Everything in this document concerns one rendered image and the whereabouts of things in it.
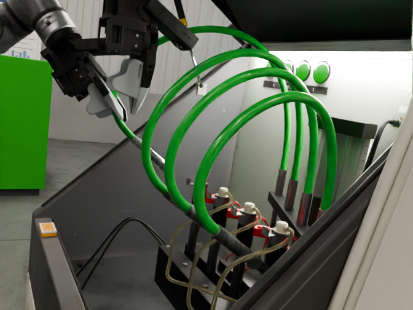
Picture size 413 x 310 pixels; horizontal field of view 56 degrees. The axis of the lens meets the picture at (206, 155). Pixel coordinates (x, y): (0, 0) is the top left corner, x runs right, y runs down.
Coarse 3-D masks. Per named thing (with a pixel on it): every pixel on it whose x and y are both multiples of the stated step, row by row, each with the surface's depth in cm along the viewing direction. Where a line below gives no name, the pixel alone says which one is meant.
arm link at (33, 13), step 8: (8, 0) 78; (16, 0) 77; (24, 0) 77; (32, 0) 77; (40, 0) 77; (48, 0) 78; (56, 0) 79; (16, 8) 77; (24, 8) 77; (32, 8) 77; (40, 8) 77; (48, 8) 77; (56, 8) 78; (24, 16) 78; (32, 16) 77; (40, 16) 77; (24, 24) 79; (32, 24) 78
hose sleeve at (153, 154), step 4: (136, 136) 79; (132, 140) 79; (136, 140) 79; (140, 140) 80; (136, 144) 79; (140, 144) 79; (140, 148) 80; (152, 152) 80; (152, 156) 80; (156, 156) 80; (160, 156) 81; (152, 160) 81; (156, 160) 80; (160, 160) 81; (160, 164) 81
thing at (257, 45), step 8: (200, 32) 77; (208, 32) 77; (216, 32) 77; (224, 32) 77; (232, 32) 77; (240, 32) 78; (160, 40) 76; (168, 40) 76; (248, 40) 78; (256, 40) 78; (256, 48) 79; (264, 48) 79; (272, 64) 80; (280, 80) 80; (280, 88) 81; (288, 104) 81; (112, 112) 78; (288, 112) 82; (288, 120) 82; (120, 128) 79; (288, 128) 82; (128, 136) 79; (288, 136) 83; (288, 144) 83; (288, 152) 84; (280, 168) 85
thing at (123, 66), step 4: (124, 60) 66; (128, 60) 66; (124, 64) 66; (120, 68) 66; (124, 68) 66; (120, 72) 66; (124, 72) 67; (108, 76) 66; (112, 76) 66; (116, 76) 66; (108, 80) 66; (108, 84) 66; (112, 88) 66; (132, 100) 67; (132, 104) 67
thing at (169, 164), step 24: (264, 72) 56; (288, 72) 59; (216, 96) 53; (192, 120) 52; (312, 120) 63; (312, 144) 65; (168, 168) 52; (312, 168) 66; (168, 192) 54; (192, 216) 56
